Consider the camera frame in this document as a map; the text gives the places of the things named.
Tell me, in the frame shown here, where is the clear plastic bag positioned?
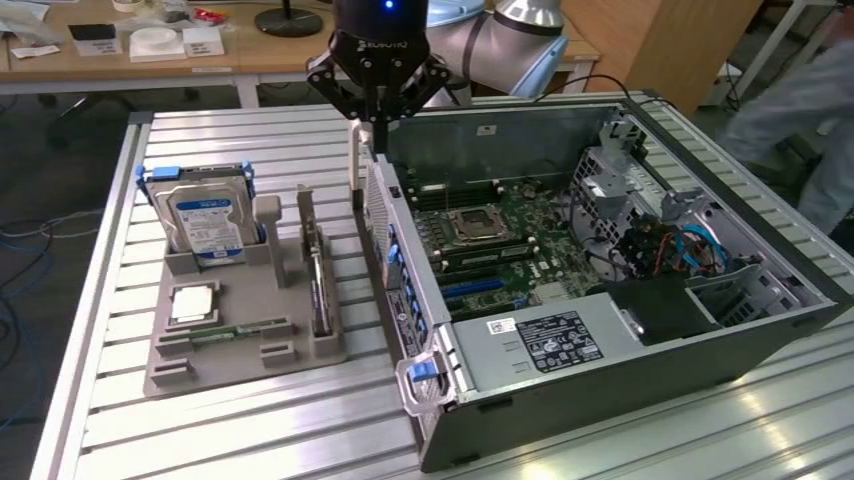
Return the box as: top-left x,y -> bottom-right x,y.
0,0 -> 70,47

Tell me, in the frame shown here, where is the green RAM stick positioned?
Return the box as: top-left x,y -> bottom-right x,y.
189,322 -> 270,347

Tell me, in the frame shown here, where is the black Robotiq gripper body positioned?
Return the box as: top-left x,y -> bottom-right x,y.
330,0 -> 434,122

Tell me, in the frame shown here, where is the blue expansion slot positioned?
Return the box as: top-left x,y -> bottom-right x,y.
439,276 -> 508,300

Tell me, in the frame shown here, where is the black and white box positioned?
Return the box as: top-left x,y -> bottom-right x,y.
67,23 -> 125,57

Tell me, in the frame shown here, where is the silver CPU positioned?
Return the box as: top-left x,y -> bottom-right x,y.
169,286 -> 219,324

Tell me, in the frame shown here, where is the grey case handle blue latch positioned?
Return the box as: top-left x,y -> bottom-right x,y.
395,343 -> 458,417

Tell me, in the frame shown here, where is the wooden cabinet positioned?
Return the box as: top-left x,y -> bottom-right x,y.
560,0 -> 768,115

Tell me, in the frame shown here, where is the graphics card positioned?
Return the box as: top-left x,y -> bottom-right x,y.
294,183 -> 335,341

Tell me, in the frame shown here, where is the black power cable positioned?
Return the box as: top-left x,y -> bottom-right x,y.
541,74 -> 677,107

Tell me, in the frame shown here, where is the grey parts rack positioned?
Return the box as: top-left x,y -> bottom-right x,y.
143,193 -> 353,400

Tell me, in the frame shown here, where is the red wire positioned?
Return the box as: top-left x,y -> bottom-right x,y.
649,233 -> 677,274

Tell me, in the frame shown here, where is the hard disk with blue bracket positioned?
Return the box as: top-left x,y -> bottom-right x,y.
135,159 -> 259,267

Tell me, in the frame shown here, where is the grey power supply unit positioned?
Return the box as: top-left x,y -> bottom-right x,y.
451,291 -> 648,393

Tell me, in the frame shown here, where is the person in grey clothes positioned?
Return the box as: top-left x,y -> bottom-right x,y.
722,0 -> 854,237

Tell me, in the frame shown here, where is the white square box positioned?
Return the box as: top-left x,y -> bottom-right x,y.
129,27 -> 187,64

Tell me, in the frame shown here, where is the blue wire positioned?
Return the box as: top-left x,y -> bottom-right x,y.
672,222 -> 730,279

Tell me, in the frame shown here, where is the open black PC case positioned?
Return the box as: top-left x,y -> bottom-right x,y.
349,88 -> 854,474

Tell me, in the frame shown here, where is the green motherboard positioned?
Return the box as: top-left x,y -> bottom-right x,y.
398,175 -> 630,322

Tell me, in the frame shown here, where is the metal disk bay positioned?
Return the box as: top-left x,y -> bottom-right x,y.
569,118 -> 672,239

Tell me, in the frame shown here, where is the installed RAM stick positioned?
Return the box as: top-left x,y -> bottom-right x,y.
431,243 -> 538,273

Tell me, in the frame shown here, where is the wooden desk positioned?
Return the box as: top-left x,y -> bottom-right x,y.
0,0 -> 604,109

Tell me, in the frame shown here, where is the black round lamp base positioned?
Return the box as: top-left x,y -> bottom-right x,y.
254,0 -> 322,38

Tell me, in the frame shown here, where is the white box with label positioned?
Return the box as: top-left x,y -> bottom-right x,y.
181,26 -> 225,59

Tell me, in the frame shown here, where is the grey metal drive bracket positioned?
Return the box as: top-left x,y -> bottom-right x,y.
684,263 -> 805,332

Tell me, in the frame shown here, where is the CPU socket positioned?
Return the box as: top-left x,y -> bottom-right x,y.
449,205 -> 514,247

